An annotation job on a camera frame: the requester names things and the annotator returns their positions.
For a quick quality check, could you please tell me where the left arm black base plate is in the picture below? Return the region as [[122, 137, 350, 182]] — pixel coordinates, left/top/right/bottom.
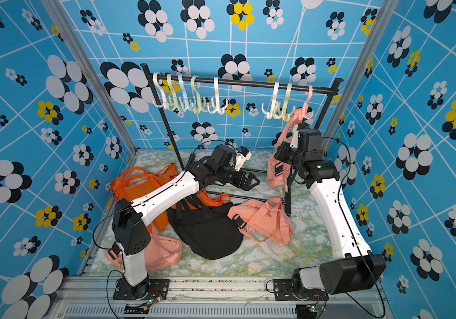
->
[[112, 277, 170, 300]]

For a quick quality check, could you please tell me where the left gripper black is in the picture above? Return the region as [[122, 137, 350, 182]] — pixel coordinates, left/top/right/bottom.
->
[[216, 164, 262, 189]]

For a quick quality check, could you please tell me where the pink bag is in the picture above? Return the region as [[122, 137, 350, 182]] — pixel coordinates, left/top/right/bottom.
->
[[228, 198, 294, 245], [106, 223, 183, 271], [267, 106, 308, 194]]

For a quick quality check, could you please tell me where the orange bag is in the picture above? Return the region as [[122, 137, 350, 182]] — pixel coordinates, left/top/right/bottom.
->
[[110, 162, 181, 234], [191, 190, 231, 207]]

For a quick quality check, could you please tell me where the white hook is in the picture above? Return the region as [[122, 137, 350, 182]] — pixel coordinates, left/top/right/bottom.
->
[[207, 77, 227, 115], [152, 73, 169, 110], [262, 82, 282, 120]]

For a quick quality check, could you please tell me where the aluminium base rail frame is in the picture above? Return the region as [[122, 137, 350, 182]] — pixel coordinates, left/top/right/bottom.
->
[[49, 275, 396, 318]]

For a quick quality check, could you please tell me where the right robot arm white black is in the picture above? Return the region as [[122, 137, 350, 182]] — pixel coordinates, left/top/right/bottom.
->
[[275, 128, 386, 299]]

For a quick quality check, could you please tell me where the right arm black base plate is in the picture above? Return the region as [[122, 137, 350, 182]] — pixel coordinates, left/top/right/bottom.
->
[[266, 279, 329, 303]]

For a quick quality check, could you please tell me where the black metal clothes rack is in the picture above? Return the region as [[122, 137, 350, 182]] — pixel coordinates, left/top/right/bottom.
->
[[139, 62, 345, 219]]

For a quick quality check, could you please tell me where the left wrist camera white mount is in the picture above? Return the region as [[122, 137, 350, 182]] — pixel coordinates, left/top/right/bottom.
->
[[235, 146, 252, 171]]

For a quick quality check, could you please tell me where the black bag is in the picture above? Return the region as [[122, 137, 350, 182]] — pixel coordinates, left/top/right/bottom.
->
[[166, 197, 243, 260]]

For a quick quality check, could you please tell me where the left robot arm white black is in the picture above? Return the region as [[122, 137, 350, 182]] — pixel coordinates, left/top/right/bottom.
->
[[112, 144, 259, 300]]

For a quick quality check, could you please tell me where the pale green hook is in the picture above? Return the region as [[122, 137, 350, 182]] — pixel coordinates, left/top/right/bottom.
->
[[277, 83, 295, 122], [164, 74, 179, 111], [190, 76, 207, 115]]

